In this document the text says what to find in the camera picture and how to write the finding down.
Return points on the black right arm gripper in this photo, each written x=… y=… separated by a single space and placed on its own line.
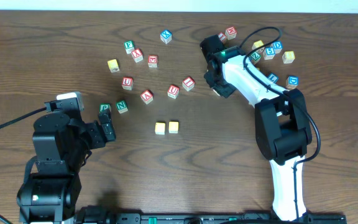
x=221 y=86

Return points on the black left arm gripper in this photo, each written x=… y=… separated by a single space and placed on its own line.
x=105 y=128

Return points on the yellow C letter block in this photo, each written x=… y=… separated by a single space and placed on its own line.
x=160 y=128

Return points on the yellow O letter block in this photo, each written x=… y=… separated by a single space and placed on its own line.
x=173 y=127

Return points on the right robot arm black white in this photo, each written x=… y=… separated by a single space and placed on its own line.
x=282 y=130

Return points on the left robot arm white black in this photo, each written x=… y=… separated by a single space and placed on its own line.
x=62 y=143

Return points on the red I block middle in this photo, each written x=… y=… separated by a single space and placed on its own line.
x=188 y=83

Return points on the red i block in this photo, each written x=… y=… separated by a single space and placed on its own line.
x=222 y=37
x=188 y=83

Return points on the green J letter block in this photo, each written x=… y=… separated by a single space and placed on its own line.
x=104 y=106

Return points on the green N letter block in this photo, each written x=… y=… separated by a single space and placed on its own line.
x=121 y=106

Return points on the red I block top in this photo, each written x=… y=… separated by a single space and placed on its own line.
x=222 y=37

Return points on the red U letter block middle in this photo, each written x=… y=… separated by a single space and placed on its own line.
x=173 y=91

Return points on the red u letter block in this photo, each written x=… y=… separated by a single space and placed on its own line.
x=127 y=83
x=173 y=91

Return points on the green Z letter block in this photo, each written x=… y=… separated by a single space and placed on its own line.
x=254 y=57

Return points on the red M letter block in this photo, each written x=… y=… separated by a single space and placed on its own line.
x=230 y=33

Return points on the yellow block top right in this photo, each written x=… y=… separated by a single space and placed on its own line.
x=258 y=44

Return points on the blue L letter block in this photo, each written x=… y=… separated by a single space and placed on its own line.
x=273 y=78

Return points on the red U letter block left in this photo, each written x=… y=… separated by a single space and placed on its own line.
x=127 y=83

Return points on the blue 5 number block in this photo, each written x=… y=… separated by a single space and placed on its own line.
x=268 y=53

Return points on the red A letter block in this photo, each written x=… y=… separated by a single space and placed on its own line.
x=147 y=97

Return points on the blue X letter block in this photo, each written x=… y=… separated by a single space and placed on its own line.
x=166 y=36

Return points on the red E letter block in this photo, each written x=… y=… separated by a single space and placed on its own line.
x=153 y=61

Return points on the yellow block far left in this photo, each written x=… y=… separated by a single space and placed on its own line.
x=113 y=65

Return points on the blue D block top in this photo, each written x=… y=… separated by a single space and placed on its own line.
x=277 y=46

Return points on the blue d block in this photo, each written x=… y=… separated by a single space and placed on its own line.
x=292 y=82
x=277 y=46

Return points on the yellow 8 number block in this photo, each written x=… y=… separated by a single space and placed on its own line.
x=288 y=57

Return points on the blue D block right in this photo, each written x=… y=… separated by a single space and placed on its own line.
x=292 y=82

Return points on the red X letter block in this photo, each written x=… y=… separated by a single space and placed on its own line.
x=137 y=55

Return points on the green F letter block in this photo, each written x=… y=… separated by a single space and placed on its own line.
x=129 y=46

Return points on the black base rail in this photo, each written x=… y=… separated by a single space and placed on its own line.
x=136 y=218

